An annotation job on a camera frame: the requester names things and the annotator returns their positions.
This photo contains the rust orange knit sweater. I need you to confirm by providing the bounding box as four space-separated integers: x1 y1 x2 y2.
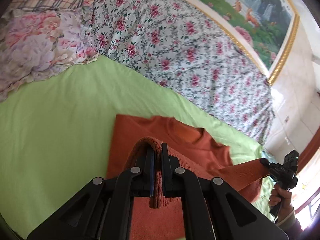
107 114 268 239

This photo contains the dark sleeve forearm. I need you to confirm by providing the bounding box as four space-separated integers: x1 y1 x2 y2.
276 210 303 240

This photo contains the person's right hand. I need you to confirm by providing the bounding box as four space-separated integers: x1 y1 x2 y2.
268 183 294 222

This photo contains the light green bed sheet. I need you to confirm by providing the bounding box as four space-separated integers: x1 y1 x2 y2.
1 56 262 238

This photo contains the gold framed landscape painting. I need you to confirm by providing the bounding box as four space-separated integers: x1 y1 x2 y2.
186 0 299 85

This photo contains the pink floral pillow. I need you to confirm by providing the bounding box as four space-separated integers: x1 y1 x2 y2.
1 6 98 101

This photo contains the red floral white quilt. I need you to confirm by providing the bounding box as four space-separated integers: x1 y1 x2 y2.
89 0 274 144

